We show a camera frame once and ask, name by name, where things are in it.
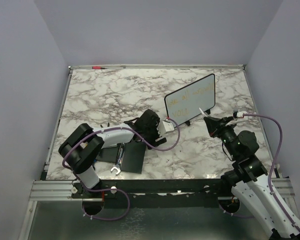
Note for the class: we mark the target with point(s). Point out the red marker on rail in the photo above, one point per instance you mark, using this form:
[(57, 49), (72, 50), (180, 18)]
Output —
[(98, 68)]

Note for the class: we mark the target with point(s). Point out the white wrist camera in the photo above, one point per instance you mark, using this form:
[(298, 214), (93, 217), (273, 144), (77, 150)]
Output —
[(165, 127), (238, 117)]

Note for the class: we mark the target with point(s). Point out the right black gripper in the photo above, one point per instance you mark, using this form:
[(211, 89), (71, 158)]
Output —
[(215, 125)]

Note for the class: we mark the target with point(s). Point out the aluminium table frame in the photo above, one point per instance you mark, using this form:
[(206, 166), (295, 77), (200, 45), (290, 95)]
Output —
[(108, 97)]

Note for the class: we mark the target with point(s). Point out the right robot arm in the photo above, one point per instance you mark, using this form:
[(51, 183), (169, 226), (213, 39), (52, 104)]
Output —
[(250, 182)]

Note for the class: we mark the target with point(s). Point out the black square mat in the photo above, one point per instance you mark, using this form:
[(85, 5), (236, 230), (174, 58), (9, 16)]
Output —
[(133, 159)]

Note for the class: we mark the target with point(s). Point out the black framed whiteboard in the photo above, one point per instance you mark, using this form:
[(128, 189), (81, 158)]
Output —
[(189, 101)]

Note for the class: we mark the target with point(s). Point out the silver wrench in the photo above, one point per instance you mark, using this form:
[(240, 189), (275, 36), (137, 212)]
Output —
[(120, 155)]

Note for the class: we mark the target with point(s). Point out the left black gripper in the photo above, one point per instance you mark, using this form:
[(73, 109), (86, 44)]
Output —
[(153, 141)]

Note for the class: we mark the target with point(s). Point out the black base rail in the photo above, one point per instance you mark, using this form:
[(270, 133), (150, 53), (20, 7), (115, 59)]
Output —
[(141, 193)]

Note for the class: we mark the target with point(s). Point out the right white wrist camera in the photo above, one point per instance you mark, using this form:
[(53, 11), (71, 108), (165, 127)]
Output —
[(238, 117)]

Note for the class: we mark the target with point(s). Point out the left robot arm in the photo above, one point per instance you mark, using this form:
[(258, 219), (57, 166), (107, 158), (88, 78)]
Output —
[(82, 147)]

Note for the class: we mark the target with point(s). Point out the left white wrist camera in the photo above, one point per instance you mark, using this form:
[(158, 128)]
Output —
[(165, 127)]

